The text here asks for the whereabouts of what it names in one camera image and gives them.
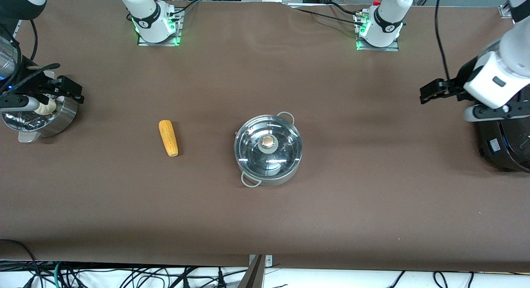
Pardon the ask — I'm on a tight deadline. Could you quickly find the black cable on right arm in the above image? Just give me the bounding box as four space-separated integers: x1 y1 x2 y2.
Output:
29 18 39 62

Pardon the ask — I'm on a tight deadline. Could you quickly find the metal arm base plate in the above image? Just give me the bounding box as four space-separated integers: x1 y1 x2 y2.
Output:
355 12 400 52
137 7 183 46

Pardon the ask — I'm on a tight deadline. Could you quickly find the silver metal saucepan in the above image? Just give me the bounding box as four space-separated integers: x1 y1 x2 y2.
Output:
2 96 79 144

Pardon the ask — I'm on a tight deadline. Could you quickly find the grey angled post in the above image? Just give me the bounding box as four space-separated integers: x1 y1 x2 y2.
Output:
237 255 266 288

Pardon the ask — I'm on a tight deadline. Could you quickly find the black looped floor cable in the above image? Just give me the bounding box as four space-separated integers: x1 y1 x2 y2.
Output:
0 238 41 288

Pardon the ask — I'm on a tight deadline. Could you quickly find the black round container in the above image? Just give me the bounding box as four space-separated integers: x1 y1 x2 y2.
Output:
479 118 530 173

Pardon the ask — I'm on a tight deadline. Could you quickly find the short black base cable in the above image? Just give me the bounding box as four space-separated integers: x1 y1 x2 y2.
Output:
167 0 202 16

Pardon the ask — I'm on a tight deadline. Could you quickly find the long black base cable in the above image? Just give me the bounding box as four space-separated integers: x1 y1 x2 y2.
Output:
286 2 366 27

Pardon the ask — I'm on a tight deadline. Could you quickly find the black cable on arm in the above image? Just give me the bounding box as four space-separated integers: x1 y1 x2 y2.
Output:
434 0 453 84
29 18 39 62

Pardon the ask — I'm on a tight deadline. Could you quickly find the brown table cover sheet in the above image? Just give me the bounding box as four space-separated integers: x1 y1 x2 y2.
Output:
0 0 530 273

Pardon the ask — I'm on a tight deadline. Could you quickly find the silver table edge bracket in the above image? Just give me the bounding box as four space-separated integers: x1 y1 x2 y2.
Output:
248 254 273 267

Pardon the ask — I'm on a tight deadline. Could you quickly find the yellow corn cob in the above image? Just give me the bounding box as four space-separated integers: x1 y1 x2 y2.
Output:
159 120 179 157

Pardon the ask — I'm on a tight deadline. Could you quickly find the steel pot with grey handles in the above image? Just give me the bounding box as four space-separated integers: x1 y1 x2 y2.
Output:
234 111 303 187

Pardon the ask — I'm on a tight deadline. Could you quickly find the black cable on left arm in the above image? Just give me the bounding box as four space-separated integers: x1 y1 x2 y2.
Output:
434 0 453 84

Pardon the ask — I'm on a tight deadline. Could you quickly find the glass lid with gold knob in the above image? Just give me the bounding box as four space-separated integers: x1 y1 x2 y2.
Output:
235 116 302 177

